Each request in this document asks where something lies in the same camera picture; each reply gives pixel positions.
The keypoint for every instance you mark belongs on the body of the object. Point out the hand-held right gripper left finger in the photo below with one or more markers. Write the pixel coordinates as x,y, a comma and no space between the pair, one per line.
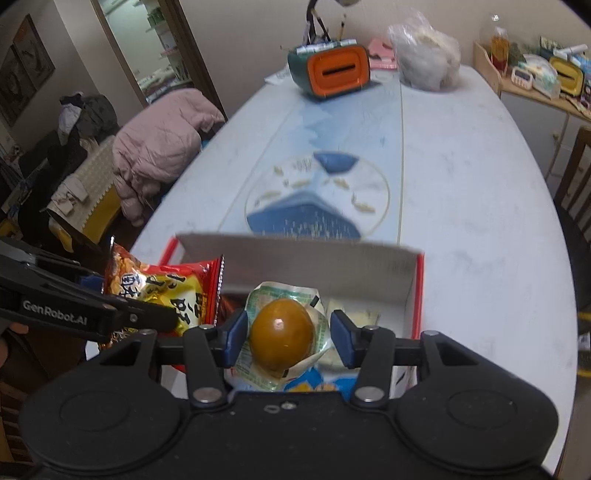
235,339

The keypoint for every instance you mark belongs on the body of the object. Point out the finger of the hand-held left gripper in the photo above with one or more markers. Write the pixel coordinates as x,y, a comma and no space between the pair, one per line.
92,280
147,318

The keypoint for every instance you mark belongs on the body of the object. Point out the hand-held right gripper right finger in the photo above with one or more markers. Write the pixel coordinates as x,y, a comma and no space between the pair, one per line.
342,339

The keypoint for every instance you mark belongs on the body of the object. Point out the red yellow chips bag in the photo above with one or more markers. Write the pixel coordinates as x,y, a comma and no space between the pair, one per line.
161,288

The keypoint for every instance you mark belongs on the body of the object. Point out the small burger-print candy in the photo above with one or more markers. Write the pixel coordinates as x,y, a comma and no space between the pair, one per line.
281,334

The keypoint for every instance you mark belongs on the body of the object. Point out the blue cookie packet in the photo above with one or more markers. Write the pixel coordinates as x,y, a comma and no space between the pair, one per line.
307,381

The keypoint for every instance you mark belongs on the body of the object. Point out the white cardboard box red edge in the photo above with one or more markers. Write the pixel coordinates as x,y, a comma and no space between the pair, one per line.
323,272

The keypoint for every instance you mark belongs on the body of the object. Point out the person's left hand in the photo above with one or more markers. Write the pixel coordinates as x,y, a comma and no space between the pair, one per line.
18,328

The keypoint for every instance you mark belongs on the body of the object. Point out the yellow seat with lace cloth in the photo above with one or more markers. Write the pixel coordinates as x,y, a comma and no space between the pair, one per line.
87,194

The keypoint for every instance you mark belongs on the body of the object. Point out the pink puffer jacket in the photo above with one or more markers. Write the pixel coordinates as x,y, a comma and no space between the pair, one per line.
161,143

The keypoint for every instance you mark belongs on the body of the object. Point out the pile of dark clothes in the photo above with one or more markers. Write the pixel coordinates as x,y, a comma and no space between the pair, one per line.
90,115

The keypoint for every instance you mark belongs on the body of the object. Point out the brown wooden chair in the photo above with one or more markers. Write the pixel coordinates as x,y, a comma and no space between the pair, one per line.
575,217

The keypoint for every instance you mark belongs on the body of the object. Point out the pink packet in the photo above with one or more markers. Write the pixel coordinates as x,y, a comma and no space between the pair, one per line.
383,53

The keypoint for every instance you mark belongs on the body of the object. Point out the white tube with dark print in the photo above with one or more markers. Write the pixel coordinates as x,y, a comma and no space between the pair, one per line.
325,46

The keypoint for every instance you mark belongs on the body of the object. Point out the white side cabinet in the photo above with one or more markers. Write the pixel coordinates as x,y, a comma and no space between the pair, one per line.
549,124

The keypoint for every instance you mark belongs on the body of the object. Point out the clear plastic bag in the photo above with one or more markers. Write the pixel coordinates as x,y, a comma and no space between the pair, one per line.
427,53

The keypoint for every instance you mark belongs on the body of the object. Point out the light wooden desktop rack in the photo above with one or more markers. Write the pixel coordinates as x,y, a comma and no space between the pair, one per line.
487,64

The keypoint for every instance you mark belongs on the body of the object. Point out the white kitchen timer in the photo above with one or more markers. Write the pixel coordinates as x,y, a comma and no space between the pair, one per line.
523,77

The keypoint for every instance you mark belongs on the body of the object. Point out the bottle with orange liquid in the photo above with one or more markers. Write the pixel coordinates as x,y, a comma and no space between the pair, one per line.
499,48

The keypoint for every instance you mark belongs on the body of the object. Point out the soft tissue pack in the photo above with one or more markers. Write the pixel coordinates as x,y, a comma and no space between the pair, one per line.
544,76

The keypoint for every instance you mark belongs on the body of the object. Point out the yellow storage box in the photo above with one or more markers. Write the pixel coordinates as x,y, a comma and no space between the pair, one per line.
568,76

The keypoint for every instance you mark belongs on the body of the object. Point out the blue box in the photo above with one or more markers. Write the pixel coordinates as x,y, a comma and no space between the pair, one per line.
585,76

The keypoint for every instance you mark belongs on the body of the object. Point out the dark framed wall picture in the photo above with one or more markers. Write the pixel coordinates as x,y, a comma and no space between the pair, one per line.
16,94
34,50

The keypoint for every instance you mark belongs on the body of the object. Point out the dark wooden door frame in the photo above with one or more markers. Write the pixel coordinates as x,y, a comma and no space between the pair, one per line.
117,55

